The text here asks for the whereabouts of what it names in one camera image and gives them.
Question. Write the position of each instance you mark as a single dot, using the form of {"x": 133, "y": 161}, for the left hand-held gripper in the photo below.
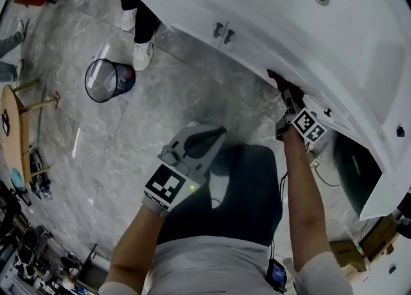
{"x": 165, "y": 187}

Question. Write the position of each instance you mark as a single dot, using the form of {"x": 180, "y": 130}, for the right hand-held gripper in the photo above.
{"x": 308, "y": 125}

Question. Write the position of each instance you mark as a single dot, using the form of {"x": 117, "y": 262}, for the brown cloth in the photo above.
{"x": 282, "y": 81}

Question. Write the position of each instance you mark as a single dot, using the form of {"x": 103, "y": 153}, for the white drawer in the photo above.
{"x": 335, "y": 123}

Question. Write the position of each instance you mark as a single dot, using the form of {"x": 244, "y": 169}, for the person's left forearm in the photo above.
{"x": 135, "y": 248}

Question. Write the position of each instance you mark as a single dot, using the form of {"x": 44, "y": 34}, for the person's right forearm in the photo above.
{"x": 305, "y": 191}

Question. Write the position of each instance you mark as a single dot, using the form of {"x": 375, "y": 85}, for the person's left white shoe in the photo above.
{"x": 193, "y": 123}

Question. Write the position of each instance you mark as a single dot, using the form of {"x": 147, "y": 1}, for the white cabinet door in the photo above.
{"x": 192, "y": 14}
{"x": 253, "y": 52}

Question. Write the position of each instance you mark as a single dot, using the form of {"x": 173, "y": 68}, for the person's dark trousers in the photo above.
{"x": 244, "y": 191}

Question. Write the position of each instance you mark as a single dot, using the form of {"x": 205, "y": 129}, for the white power strip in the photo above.
{"x": 314, "y": 163}

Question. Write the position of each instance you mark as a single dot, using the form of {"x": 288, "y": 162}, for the white vanity cabinet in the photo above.
{"x": 289, "y": 14}

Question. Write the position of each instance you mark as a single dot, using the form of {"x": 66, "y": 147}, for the black mesh waste bin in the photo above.
{"x": 109, "y": 81}

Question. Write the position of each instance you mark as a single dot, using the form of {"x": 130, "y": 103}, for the small dark square item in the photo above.
{"x": 400, "y": 131}

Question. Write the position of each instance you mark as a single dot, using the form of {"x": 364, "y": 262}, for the person's white shirt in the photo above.
{"x": 212, "y": 268}

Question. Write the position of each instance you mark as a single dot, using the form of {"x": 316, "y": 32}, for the round wooden table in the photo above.
{"x": 13, "y": 133}

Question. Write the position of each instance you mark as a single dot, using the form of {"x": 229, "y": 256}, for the cluttered equipment rack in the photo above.
{"x": 41, "y": 248}

